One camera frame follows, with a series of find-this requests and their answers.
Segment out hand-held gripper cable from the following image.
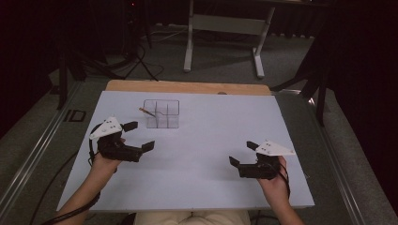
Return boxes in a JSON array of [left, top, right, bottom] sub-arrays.
[[39, 123, 102, 225], [269, 160, 293, 203]]

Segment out black floor cables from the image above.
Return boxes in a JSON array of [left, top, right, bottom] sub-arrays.
[[78, 37, 165, 83]]

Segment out black stand with angled legs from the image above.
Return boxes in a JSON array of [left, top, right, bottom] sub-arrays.
[[269, 27, 333, 128]]

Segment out clear plastic desk organizer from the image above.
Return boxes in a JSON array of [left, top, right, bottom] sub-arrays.
[[142, 98, 181, 130]]

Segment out person's right hand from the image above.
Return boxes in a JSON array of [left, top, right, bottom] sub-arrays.
[[256, 155, 291, 203]]

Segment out metal floor rail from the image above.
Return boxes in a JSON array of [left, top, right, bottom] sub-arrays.
[[307, 97, 367, 225], [0, 80, 84, 217]]

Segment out left hand-held gripper cable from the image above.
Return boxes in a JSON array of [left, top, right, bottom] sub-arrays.
[[39, 123, 102, 225]]

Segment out right hand-held gripper cable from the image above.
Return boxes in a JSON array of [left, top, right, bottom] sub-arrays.
[[269, 160, 293, 203]]

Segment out person's left hand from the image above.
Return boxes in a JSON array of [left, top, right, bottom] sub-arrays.
[[89, 138, 127, 177]]

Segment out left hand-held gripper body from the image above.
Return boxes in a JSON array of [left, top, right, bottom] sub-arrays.
[[88, 116, 145, 164]]

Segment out person's legs in beige trousers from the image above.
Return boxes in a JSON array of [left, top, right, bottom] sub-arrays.
[[132, 209, 252, 225]]

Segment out black tripod stand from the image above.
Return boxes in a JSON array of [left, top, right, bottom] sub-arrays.
[[55, 27, 104, 111]]

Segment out white metal stand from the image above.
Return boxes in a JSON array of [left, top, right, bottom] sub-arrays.
[[183, 0, 277, 80]]

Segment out white board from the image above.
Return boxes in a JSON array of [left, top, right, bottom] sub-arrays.
[[55, 90, 315, 213]]

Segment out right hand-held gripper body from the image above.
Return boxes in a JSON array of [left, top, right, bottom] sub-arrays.
[[237, 139, 297, 181]]

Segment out white floor cable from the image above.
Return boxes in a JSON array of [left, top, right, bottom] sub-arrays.
[[140, 22, 190, 43]]

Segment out wooden table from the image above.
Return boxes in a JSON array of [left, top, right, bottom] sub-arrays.
[[104, 79, 272, 97]]

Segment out black pencil with striped end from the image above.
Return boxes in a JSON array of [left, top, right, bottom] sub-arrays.
[[138, 106, 158, 119]]

